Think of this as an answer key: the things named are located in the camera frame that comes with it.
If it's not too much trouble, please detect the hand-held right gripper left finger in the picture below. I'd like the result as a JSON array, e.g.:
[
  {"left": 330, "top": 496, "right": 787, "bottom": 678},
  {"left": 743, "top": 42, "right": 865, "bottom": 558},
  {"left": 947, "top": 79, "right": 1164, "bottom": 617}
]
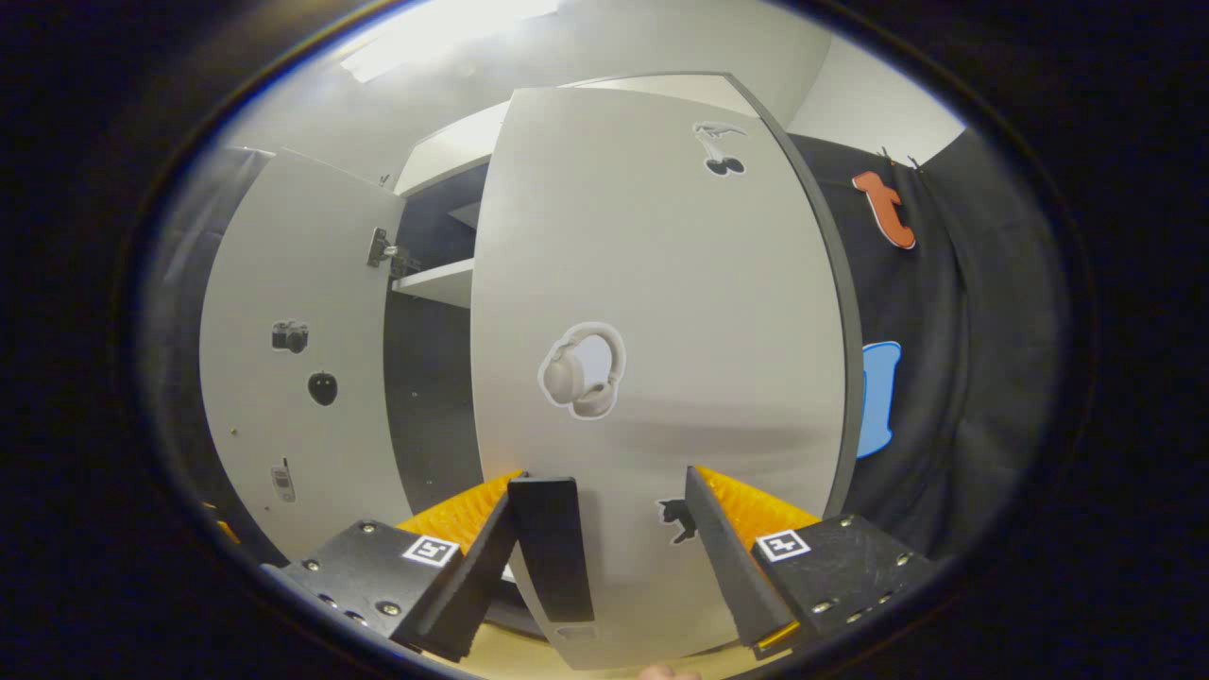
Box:
[{"left": 260, "top": 469, "right": 525, "bottom": 662}]

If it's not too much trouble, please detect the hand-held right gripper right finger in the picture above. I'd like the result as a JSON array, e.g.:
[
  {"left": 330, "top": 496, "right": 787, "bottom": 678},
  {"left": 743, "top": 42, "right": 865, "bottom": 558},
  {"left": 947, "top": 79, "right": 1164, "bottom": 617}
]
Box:
[{"left": 685, "top": 466, "right": 941, "bottom": 660}]

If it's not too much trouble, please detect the white cabinet door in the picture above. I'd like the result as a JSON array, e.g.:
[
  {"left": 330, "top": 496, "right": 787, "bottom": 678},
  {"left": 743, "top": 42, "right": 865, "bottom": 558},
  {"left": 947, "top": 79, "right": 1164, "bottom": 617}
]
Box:
[
  {"left": 469, "top": 87, "right": 865, "bottom": 672},
  {"left": 198, "top": 151, "right": 417, "bottom": 563}
]

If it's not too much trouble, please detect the grey and white cabinet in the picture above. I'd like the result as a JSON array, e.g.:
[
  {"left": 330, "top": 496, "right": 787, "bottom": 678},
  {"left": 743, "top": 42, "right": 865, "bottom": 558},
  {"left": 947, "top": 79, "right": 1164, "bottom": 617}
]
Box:
[{"left": 383, "top": 71, "right": 865, "bottom": 530}]

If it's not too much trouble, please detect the metal door hinge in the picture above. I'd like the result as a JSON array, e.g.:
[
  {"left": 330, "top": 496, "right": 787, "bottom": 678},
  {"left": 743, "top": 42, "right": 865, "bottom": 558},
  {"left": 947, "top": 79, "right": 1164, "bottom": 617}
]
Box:
[{"left": 366, "top": 227, "right": 421, "bottom": 277}]

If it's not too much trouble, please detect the black backdrop cloth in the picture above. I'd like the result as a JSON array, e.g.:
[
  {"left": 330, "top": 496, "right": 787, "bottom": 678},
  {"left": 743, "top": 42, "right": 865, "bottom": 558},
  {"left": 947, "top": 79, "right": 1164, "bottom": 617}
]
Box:
[{"left": 789, "top": 127, "right": 1073, "bottom": 563}]

